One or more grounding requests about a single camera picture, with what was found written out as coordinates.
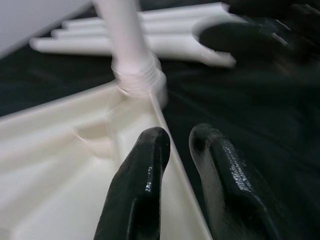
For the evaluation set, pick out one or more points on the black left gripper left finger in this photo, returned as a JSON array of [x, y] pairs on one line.
[[135, 187]]

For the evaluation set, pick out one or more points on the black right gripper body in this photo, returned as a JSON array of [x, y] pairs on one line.
[[300, 42]]

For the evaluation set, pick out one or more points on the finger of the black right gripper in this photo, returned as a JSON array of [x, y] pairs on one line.
[[237, 40]]

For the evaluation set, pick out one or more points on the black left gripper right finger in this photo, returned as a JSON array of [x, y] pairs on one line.
[[225, 190]]

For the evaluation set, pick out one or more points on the white plastic children tabletop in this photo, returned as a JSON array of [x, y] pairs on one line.
[[50, 162]]

